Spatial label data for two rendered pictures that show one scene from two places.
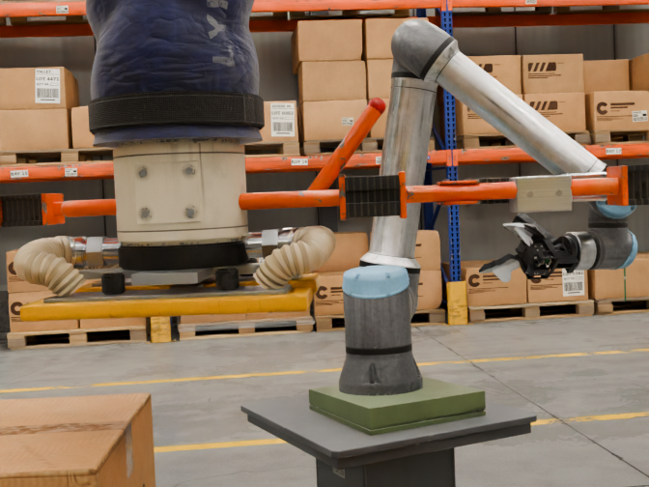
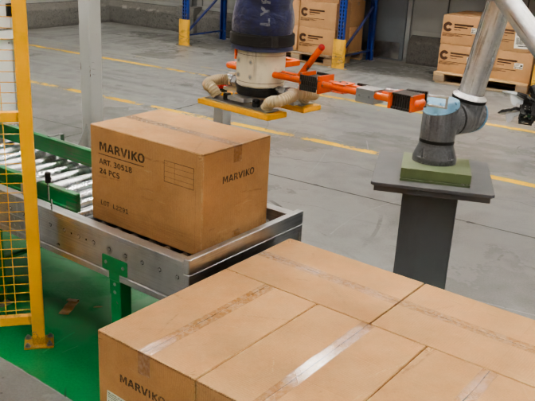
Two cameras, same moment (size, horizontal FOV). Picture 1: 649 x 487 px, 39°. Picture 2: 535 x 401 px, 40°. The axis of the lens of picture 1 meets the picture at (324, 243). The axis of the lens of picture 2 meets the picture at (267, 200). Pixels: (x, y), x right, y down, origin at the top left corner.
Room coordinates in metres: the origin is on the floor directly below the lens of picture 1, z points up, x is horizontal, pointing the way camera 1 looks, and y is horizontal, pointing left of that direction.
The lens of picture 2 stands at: (-0.82, -1.46, 1.69)
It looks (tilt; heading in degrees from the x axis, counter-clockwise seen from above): 20 degrees down; 38
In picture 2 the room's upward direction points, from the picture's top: 3 degrees clockwise
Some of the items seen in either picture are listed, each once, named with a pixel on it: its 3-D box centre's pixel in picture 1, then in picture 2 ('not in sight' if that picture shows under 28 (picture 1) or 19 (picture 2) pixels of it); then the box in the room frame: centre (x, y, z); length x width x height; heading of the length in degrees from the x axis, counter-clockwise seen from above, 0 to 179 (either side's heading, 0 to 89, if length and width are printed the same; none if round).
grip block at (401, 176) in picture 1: (372, 196); (316, 82); (1.20, -0.06, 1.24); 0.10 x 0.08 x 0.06; 177
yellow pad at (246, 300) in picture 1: (170, 291); (240, 103); (1.12, 0.19, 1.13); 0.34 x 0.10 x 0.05; 87
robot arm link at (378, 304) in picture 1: (377, 304); (441, 118); (2.09, -0.11, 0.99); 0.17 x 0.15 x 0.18; 170
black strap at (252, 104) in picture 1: (178, 116); (263, 37); (1.22, 0.18, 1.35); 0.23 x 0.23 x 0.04
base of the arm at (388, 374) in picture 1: (380, 365); (435, 149); (2.08, -0.11, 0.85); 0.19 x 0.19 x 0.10
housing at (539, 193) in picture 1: (539, 193); (369, 95); (1.19, -0.28, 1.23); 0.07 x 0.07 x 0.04; 87
